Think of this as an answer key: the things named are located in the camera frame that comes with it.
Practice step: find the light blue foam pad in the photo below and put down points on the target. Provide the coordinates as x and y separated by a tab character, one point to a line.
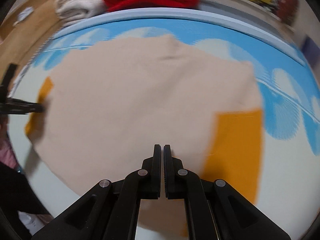
160	13

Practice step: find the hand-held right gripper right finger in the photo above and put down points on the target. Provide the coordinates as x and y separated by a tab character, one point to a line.
168	170

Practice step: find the wooden headboard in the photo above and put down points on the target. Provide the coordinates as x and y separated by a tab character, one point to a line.
30	30

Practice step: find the bed with blue patterned sheet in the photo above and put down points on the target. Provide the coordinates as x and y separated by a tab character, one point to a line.
287	100

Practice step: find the white fluffy folded blanket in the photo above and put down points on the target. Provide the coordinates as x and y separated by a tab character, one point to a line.
77	2

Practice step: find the dark red bag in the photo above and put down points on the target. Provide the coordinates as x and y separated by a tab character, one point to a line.
287	10

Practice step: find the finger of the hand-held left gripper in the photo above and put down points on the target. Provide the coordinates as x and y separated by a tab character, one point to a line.
10	80
25	107

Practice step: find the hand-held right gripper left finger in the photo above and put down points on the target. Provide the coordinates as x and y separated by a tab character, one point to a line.
156	170

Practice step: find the beige and orange hooded garment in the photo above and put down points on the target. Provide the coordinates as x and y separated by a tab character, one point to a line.
140	92

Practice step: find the tissue box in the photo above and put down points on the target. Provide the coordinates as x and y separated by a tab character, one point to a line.
25	14

